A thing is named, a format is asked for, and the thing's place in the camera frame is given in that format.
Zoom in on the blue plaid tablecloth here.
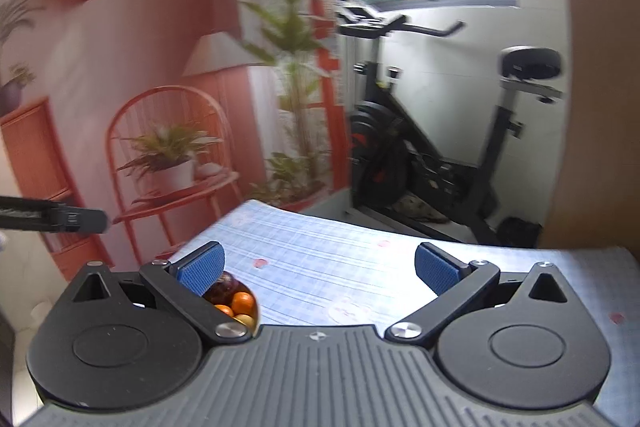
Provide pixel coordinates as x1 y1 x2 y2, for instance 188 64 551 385
144 198 640 427

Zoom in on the wooden wardrobe panel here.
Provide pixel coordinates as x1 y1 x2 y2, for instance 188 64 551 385
541 0 639 255

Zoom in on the tangerine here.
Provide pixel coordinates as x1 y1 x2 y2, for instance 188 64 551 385
215 305 234 319
230 291 255 315

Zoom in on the tangerine upper left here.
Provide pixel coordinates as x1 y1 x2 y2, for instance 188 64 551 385
230 291 255 315

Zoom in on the beige oval plate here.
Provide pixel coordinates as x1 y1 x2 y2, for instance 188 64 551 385
238 279 260 335

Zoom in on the black bag on floor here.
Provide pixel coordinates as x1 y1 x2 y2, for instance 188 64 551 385
496 217 542 249

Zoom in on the round yellow orange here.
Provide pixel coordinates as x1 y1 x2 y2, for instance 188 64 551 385
234 313 256 332

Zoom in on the dark purple mangosteen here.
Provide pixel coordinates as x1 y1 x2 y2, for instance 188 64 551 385
203 271 244 307

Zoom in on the tangerine middle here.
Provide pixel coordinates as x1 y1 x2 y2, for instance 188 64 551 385
215 305 234 319

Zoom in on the black exercise bike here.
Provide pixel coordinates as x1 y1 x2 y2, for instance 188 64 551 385
333 0 565 245

